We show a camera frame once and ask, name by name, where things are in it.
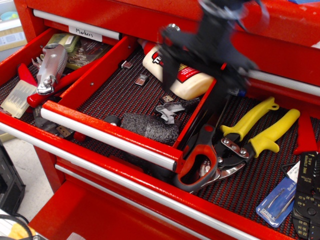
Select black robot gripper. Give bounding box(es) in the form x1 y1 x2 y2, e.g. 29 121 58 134
160 12 257 118

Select silver metal box cutter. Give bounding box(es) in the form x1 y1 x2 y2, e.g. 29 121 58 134
36 43 68 89

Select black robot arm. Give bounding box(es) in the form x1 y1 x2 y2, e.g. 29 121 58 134
159 0 258 112

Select small red open drawer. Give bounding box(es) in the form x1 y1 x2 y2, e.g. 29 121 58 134
41 46 215 172

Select wide red open drawer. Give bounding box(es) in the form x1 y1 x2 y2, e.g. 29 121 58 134
0 27 320 240

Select Titebond wood glue bottle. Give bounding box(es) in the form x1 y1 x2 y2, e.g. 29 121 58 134
137 38 214 100

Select small usb dongle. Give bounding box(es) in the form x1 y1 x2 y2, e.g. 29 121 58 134
159 95 174 105

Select blue capped marker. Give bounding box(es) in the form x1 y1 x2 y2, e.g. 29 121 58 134
228 88 246 97

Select crumpled grey tape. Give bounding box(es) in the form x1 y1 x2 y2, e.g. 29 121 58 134
155 98 200 125

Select silver chest lock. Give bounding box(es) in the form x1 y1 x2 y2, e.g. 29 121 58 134
166 23 181 32

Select small metal connector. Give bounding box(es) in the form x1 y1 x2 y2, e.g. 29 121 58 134
134 74 149 87

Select black foam block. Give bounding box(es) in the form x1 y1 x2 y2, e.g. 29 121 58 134
121 113 181 146

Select black rubber foot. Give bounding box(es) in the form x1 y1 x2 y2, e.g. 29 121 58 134
103 115 121 127

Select red metal tool chest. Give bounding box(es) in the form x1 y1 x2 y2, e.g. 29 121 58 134
0 0 320 240

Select dark packaged card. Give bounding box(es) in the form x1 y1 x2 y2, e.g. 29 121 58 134
66 37 113 70

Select white Markers label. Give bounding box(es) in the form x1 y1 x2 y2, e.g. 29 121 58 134
68 26 103 42

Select black hex key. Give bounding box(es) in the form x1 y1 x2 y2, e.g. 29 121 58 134
280 162 296 178

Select red plastic piece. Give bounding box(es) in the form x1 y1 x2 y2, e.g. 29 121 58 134
293 111 320 155

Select green plastic case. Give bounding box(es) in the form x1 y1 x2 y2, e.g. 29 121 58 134
47 33 80 53

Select brown electrical plug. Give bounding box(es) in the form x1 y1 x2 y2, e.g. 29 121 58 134
55 125 75 139

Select blue drill bit package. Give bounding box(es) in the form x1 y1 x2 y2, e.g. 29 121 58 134
255 161 300 228

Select clear plastic bit case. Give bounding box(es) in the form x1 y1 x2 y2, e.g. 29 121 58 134
0 80 37 119

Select black crate on floor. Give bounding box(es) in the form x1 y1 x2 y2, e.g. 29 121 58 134
0 142 26 215

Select yellow handled tin snips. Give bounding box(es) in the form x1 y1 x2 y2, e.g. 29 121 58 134
208 97 300 183

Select red black handled scissors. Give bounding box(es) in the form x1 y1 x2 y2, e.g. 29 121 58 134
173 124 218 193

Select small red handled cutters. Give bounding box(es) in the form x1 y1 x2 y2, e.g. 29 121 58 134
31 55 43 70

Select red handled pliers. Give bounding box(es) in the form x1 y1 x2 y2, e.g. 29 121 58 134
26 60 97 108

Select black wire stripper tool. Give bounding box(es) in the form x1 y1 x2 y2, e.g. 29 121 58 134
292 151 320 240

